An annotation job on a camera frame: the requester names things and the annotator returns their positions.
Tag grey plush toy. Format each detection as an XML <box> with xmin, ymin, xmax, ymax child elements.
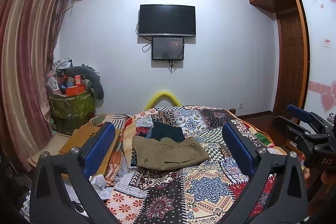
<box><xmin>66</xmin><ymin>66</ymin><xmax>104</xmax><ymax>100</ymax></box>

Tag person's right hand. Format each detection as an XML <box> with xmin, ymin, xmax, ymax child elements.
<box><xmin>301</xmin><ymin>154</ymin><xmax>310</xmax><ymax>188</ymax></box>

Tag green storage box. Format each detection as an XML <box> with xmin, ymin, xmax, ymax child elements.
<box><xmin>49</xmin><ymin>90</ymin><xmax>96</xmax><ymax>135</ymax></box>

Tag orange box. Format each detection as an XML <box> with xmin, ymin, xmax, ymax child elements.
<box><xmin>66</xmin><ymin>85</ymin><xmax>86</xmax><ymax>97</ymax></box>

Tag wooden wardrobe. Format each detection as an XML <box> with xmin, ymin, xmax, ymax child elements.
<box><xmin>249</xmin><ymin>0</ymin><xmax>335</xmax><ymax>117</ymax></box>

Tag patchwork quilt bedspread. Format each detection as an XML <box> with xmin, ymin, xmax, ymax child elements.
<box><xmin>88</xmin><ymin>106</ymin><xmax>280</xmax><ymax>223</ymax></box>

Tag small wall monitor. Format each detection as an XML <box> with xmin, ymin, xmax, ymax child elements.
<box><xmin>151</xmin><ymin>36</ymin><xmax>185</xmax><ymax>61</ymax></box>

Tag dark navy folded garment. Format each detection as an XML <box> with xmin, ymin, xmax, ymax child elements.
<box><xmin>150</xmin><ymin>122</ymin><xmax>185</xmax><ymax>143</ymax></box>

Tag striped red curtain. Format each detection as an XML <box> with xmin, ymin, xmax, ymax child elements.
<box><xmin>1</xmin><ymin>0</ymin><xmax>70</xmax><ymax>172</ymax></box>

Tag yellow fuzzy pillow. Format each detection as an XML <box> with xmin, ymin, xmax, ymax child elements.
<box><xmin>145</xmin><ymin>90</ymin><xmax>182</xmax><ymax>110</ymax></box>

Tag black wall television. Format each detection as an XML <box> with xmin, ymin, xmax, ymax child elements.
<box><xmin>138</xmin><ymin>4</ymin><xmax>196</xmax><ymax>37</ymax></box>

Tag wooden door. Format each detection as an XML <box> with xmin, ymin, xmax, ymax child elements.
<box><xmin>273</xmin><ymin>9</ymin><xmax>303</xmax><ymax>119</ymax></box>

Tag khaki pants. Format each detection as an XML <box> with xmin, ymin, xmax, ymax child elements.
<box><xmin>132</xmin><ymin>136</ymin><xmax>210</xmax><ymax>171</ymax></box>

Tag wooden board with flowers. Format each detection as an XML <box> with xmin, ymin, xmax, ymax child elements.
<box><xmin>59</xmin><ymin>122</ymin><xmax>120</xmax><ymax>178</ymax></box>

